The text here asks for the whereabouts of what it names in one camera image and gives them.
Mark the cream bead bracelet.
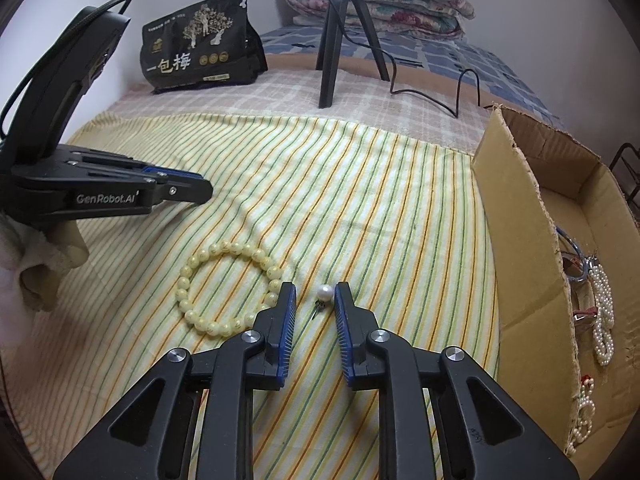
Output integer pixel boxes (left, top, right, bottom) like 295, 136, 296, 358
176, 238, 284, 337

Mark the long white pearl necklace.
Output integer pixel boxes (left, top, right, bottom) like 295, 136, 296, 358
589, 263, 616, 366

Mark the pearl stud earring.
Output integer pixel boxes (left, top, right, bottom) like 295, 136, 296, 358
311, 284, 334, 318

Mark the dark blue bangle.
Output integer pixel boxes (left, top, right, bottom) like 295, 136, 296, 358
555, 226, 584, 259

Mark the gloved left hand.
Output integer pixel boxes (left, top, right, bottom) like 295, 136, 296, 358
0, 214, 89, 349

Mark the black snack bag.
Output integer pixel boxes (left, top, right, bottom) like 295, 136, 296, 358
140, 0, 268, 93

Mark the checkered pink bedsheet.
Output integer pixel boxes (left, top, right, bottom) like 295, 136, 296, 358
108, 70, 490, 153

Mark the yellow striped cloth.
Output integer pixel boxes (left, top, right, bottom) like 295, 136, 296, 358
1, 114, 499, 479

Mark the brown cardboard box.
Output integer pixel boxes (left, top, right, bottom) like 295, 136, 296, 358
472, 106, 639, 479

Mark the black tripod stand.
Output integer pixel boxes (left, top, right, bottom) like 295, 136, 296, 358
316, 0, 390, 108

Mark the folded floral quilt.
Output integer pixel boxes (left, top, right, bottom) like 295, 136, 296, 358
285, 0, 475, 40

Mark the black clothes rack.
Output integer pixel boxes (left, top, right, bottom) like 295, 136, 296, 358
608, 142, 639, 202

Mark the blue patterned bedsheet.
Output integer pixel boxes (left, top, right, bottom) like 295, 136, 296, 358
262, 24, 562, 127

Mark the brown leather bracelet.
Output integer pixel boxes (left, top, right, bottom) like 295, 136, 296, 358
562, 253, 601, 323

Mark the black power cable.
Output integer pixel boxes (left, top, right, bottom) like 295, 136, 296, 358
307, 0, 497, 118

